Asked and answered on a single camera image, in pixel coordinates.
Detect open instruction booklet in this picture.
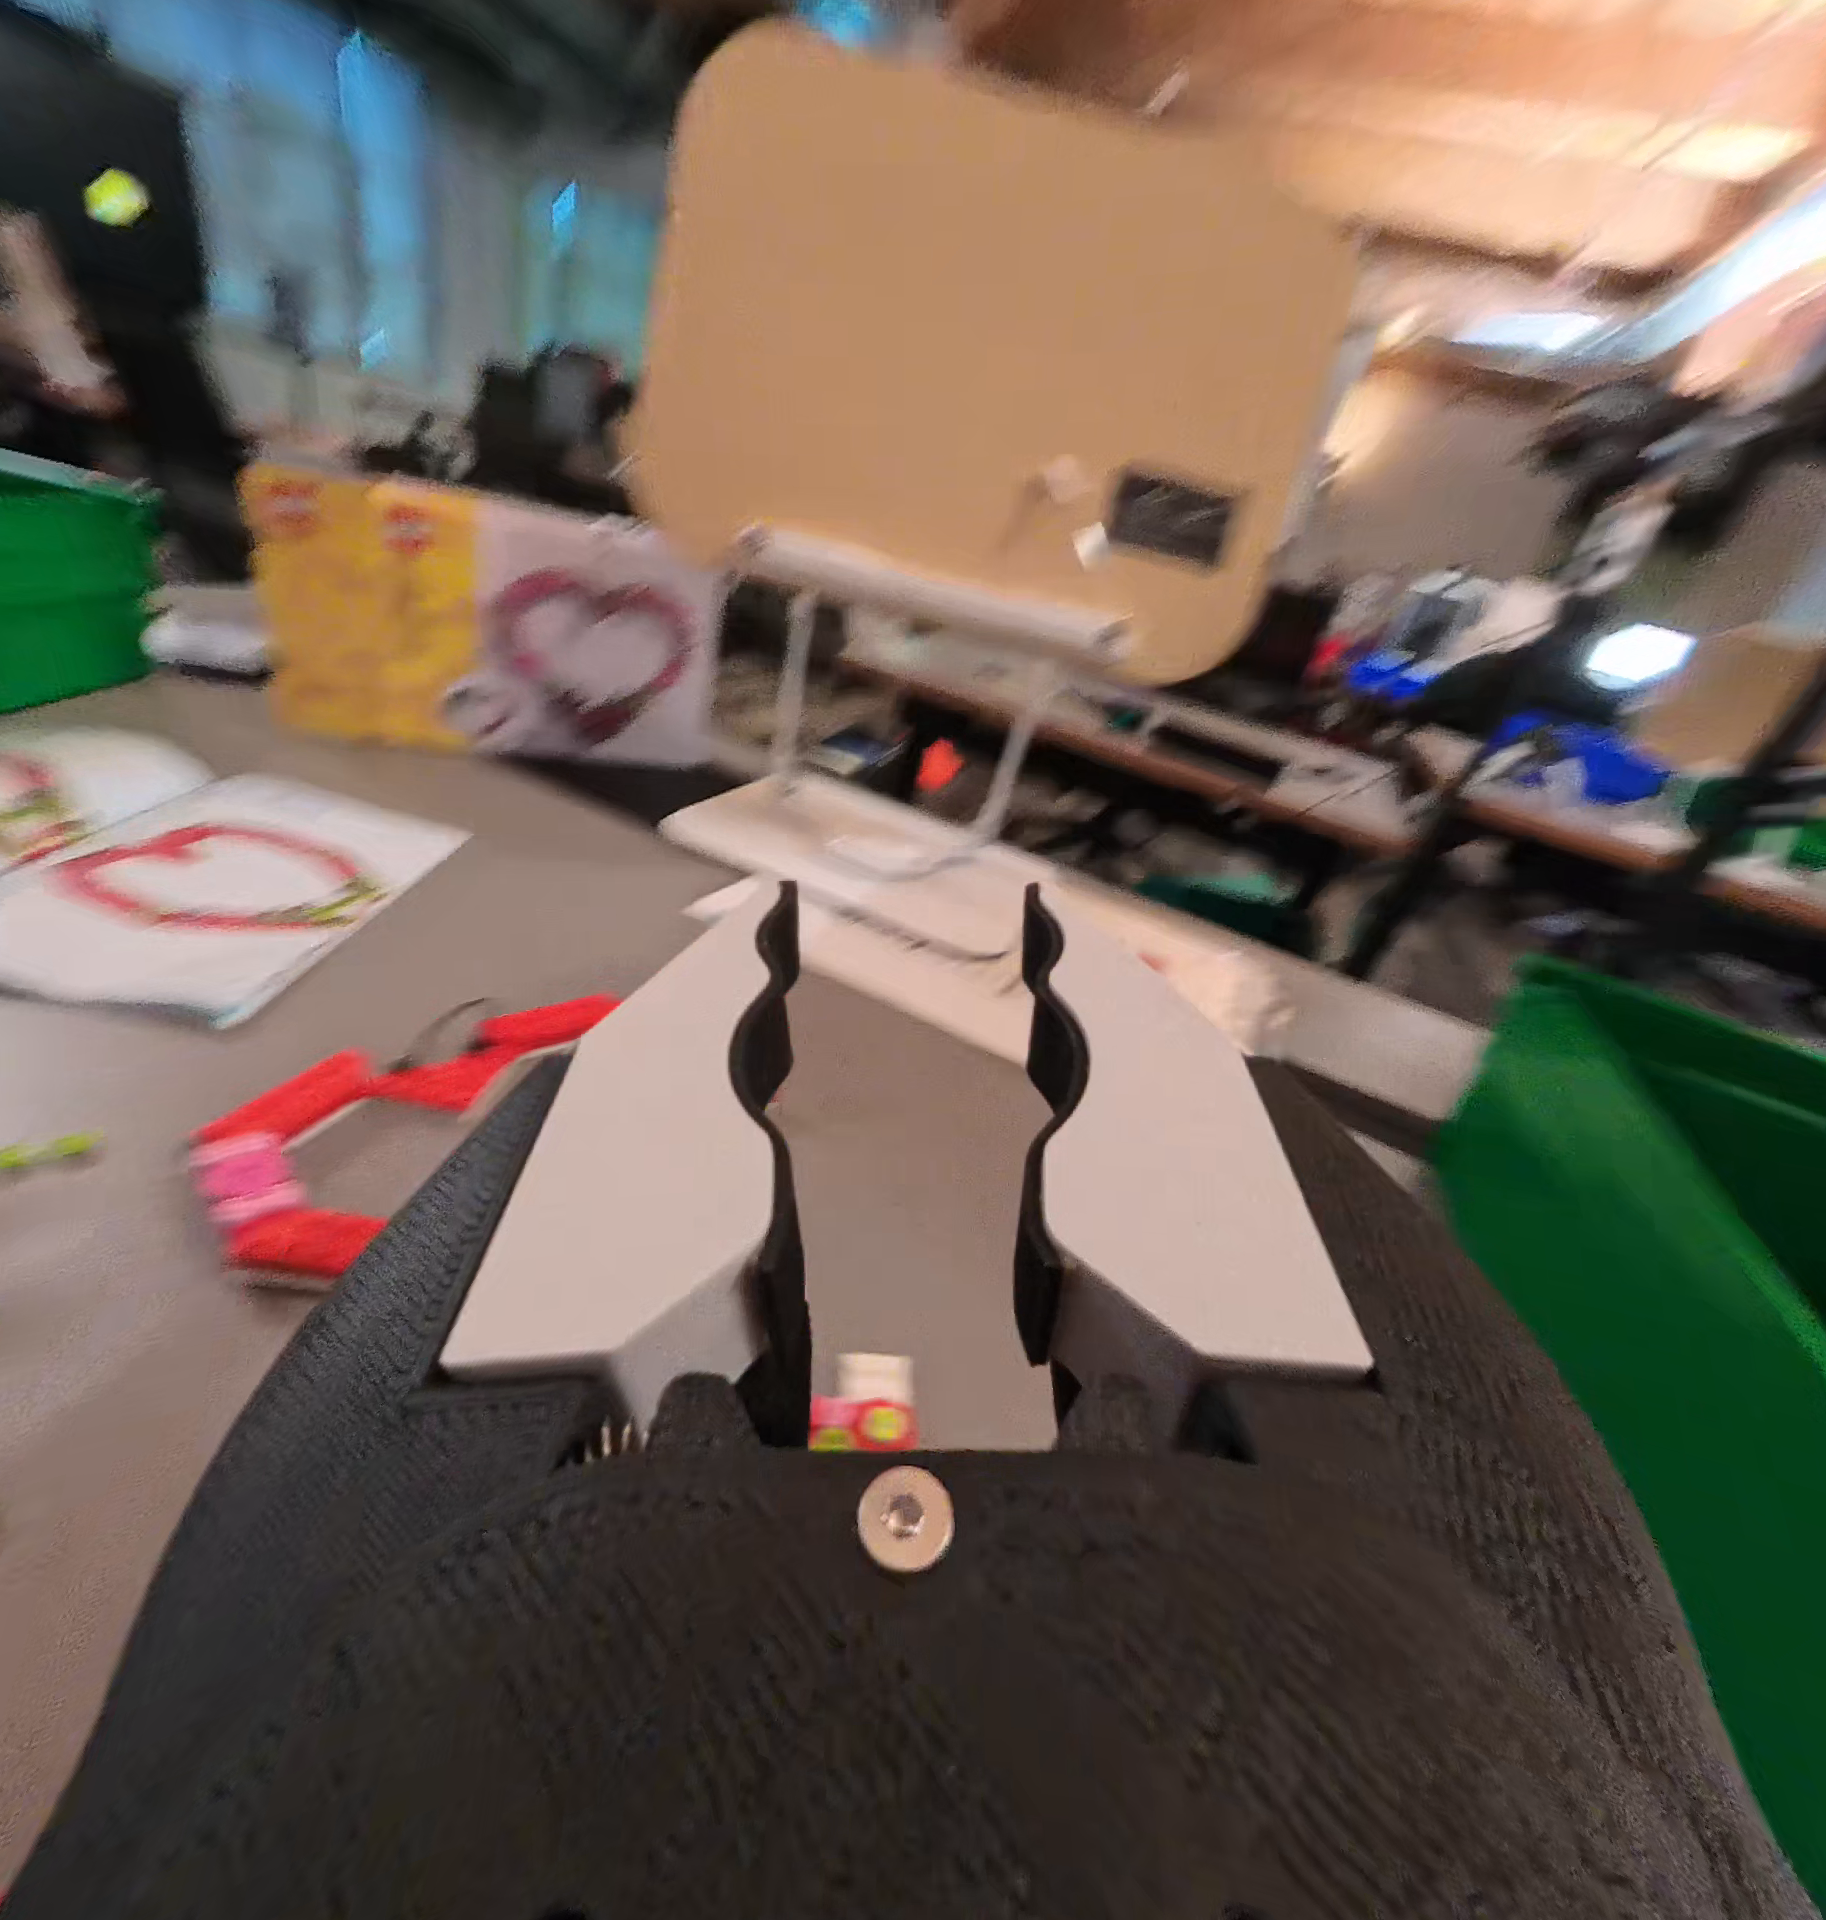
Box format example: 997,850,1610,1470
0,725,470,1032

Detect large black monitor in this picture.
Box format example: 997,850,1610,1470
0,14,210,451

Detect small lego flower assembly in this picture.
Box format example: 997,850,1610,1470
808,1349,919,1453

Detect grey plastic bag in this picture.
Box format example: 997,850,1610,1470
147,605,271,679

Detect clear plastic sheet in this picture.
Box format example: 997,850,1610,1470
687,877,1297,1054

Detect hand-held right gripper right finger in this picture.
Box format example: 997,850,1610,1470
1012,882,1376,1425

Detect wooden book stand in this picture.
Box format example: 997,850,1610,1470
626,17,1365,961

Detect lego set box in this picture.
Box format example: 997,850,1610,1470
238,463,720,767

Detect background wooden desk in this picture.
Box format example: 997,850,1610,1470
838,630,1826,947

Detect red lego heart assembly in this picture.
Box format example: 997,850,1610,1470
183,993,622,1292

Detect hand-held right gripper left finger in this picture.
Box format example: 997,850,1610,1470
437,882,814,1449

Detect green plastic bin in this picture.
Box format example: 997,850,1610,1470
0,440,161,724
1430,957,1826,1920

